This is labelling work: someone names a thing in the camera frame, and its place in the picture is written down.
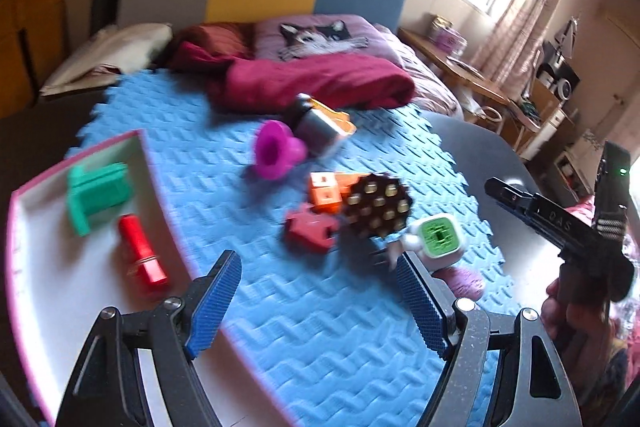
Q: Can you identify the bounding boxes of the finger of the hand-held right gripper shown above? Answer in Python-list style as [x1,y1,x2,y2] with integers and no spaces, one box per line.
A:
[484,177,539,228]

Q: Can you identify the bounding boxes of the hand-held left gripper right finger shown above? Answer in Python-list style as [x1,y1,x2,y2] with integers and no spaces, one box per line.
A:
[397,251,583,427]

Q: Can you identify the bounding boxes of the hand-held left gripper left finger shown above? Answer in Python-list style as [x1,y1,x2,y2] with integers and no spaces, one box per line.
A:
[54,250,243,427]

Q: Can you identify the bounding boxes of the purple oval scrubber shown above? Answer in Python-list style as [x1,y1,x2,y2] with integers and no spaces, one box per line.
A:
[440,266,486,303]

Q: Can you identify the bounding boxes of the white cube with green face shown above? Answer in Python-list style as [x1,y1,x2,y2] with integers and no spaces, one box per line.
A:
[400,215,468,270]

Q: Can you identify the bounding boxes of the brown round massage brush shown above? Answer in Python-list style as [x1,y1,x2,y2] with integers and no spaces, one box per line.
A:
[345,173,415,238]

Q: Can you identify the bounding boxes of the red puzzle piece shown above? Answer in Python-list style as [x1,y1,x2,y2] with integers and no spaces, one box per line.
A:
[285,203,341,254]

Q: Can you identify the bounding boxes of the orange building blocks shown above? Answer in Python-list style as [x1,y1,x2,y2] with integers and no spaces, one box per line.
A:
[307,172,361,215]

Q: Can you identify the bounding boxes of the white tray with pink rim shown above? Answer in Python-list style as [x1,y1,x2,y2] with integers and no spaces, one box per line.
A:
[9,129,301,427]

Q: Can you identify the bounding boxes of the grey and black cylinder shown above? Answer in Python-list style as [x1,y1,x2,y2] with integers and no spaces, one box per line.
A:
[282,93,346,158]

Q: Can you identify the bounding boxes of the person's right hand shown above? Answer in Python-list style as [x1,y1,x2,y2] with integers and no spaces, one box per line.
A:
[542,279,614,360]

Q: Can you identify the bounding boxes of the small shelf unit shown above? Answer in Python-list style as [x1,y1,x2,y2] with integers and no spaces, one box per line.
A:
[552,129,606,202]

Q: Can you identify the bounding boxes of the red lipstick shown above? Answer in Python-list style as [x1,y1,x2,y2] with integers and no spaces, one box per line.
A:
[117,214,168,298]

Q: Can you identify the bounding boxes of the blue foam mat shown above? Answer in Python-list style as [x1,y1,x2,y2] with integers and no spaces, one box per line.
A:
[65,69,506,427]

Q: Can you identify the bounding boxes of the black and silver speaker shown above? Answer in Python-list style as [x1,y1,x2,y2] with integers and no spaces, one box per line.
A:
[537,42,581,100]

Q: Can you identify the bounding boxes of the wooden desk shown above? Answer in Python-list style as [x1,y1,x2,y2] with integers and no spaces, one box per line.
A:
[397,27,543,142]

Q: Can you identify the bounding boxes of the pink bedspread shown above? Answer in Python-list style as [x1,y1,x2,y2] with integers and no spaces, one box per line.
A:
[375,24,463,118]

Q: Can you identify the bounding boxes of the green plastic spool piece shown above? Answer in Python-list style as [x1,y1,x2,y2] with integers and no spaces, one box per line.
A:
[67,163,133,237]

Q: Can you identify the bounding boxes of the purple plastic funnel cup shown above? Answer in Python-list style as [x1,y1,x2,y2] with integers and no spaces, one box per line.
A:
[252,120,308,180]

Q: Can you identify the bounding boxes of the purple tin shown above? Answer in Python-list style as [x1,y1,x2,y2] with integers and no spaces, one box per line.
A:
[430,14,463,52]

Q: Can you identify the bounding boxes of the orange plastic boat piece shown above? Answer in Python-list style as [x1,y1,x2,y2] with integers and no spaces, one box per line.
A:
[307,96,357,142]

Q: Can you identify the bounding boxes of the maroon blanket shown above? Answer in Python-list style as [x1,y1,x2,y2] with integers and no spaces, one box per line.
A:
[167,23,417,112]

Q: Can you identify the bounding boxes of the purple cat print pillow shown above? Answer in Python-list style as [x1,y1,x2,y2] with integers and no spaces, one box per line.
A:
[252,14,401,68]

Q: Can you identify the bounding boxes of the white fabric bag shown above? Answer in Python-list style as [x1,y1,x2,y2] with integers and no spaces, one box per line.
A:
[40,23,173,96]

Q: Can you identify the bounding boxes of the yellow wooden wardrobe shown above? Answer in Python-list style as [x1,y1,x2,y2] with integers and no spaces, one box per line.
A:
[0,0,71,118]

